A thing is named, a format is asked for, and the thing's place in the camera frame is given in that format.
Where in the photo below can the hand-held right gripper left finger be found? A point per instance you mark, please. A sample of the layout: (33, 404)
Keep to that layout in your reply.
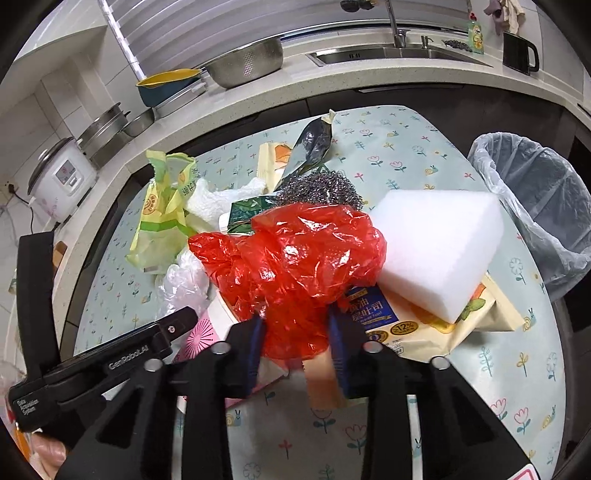
(255, 344)

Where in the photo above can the pink patterned paper box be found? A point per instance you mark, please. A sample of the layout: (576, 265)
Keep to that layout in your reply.
(203, 337)

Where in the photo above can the trash bin with clear liner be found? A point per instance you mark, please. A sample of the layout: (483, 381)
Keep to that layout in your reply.
(540, 194)

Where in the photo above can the clear plastic bag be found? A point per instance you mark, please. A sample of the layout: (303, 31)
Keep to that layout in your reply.
(184, 281)

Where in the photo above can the steel colander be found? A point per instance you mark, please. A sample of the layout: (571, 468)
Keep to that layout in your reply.
(244, 62)

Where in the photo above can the chrome faucet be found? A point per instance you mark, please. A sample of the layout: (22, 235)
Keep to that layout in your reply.
(398, 32)

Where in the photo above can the peach cardboard piece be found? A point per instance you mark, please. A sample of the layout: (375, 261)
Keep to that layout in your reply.
(321, 383)

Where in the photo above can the black electric kettle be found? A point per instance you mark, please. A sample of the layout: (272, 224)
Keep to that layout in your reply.
(515, 53)

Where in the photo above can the purple hanging cloth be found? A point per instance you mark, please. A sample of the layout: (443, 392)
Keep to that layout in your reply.
(497, 16)

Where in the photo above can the green dish soap bottle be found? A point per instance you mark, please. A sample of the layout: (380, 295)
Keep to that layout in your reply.
(475, 34)

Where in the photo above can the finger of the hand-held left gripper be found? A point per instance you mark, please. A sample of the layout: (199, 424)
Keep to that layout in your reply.
(178, 323)

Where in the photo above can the steel steamer pot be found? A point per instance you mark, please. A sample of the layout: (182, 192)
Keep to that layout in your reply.
(104, 131)

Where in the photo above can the cream and orange carton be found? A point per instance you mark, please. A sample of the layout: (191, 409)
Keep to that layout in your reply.
(272, 161)

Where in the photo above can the metal tray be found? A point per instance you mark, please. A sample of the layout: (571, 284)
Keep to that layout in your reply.
(182, 99)

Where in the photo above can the red plastic bag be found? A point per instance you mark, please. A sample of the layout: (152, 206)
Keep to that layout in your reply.
(286, 267)

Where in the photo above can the white paper tissue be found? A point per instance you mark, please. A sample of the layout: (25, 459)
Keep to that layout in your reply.
(207, 203)

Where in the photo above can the cream hanging cloth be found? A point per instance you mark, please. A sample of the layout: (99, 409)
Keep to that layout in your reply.
(513, 14)

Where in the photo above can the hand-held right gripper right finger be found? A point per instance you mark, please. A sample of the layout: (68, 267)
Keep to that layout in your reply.
(339, 348)

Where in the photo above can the cream bread bag blue label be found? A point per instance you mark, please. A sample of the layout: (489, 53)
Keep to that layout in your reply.
(388, 323)

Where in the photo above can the steel sink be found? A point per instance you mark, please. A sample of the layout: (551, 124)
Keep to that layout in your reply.
(369, 55)

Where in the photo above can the small steel bowl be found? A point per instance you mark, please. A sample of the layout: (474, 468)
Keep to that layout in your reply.
(138, 122)

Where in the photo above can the white rice cooker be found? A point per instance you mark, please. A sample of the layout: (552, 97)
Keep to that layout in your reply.
(64, 175)

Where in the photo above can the white foam sponge block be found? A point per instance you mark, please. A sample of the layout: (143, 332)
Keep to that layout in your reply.
(434, 249)

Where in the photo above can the person's left hand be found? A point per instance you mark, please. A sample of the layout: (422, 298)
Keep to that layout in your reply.
(48, 457)

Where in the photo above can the steel wool scrubber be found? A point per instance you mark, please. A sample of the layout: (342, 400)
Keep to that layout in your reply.
(318, 189)

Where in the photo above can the grey window blinds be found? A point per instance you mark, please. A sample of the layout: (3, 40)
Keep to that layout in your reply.
(231, 21)

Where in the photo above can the silver foil packet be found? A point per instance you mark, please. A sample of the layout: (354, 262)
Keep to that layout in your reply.
(311, 143)

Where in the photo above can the green patterned packet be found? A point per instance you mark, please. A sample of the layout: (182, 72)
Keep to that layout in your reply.
(244, 214)

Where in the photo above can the chrome soap pump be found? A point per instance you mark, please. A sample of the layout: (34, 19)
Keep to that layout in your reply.
(426, 41)

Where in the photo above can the white pipe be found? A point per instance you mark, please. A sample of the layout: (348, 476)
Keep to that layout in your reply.
(122, 39)

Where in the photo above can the yellow and blue basin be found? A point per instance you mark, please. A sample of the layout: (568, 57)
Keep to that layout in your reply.
(166, 87)

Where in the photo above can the dark dish scrubber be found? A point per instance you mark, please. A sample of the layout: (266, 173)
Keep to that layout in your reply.
(457, 45)

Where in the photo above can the yellow-green snack bag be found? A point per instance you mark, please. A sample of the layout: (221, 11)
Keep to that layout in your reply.
(157, 212)

